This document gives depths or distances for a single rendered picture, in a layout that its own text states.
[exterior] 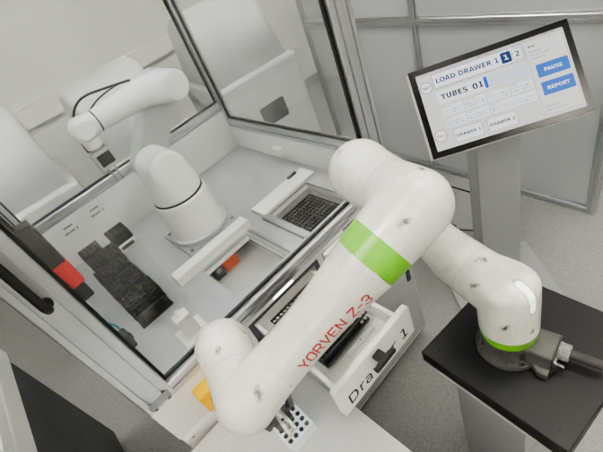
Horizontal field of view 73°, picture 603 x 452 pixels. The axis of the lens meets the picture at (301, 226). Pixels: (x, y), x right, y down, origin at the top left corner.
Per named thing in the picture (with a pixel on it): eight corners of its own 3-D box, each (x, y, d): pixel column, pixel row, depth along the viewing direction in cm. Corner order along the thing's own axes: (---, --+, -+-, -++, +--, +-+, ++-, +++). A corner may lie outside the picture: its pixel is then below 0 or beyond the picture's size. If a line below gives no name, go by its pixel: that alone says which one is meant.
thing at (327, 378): (405, 328, 109) (400, 315, 105) (344, 404, 99) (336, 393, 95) (305, 273, 136) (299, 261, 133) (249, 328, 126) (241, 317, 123)
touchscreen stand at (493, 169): (579, 320, 178) (614, 114, 116) (475, 343, 186) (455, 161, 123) (525, 244, 217) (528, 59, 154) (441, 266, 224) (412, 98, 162)
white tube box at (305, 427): (318, 428, 104) (313, 421, 102) (294, 455, 101) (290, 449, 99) (288, 398, 113) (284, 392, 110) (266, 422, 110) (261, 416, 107)
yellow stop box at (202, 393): (232, 393, 111) (221, 380, 106) (212, 414, 108) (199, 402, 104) (222, 383, 114) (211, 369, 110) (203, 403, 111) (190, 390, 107)
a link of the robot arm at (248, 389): (362, 257, 74) (327, 230, 67) (403, 294, 65) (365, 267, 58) (239, 401, 77) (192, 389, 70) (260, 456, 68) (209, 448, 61)
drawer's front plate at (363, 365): (415, 330, 109) (407, 305, 102) (346, 417, 98) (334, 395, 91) (409, 326, 110) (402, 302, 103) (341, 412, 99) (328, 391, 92)
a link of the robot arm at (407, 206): (429, 181, 73) (395, 141, 66) (484, 210, 63) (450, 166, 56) (363, 257, 75) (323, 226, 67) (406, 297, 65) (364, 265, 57)
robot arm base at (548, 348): (608, 352, 91) (612, 335, 88) (590, 407, 84) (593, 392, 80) (489, 311, 108) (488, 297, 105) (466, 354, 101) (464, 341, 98)
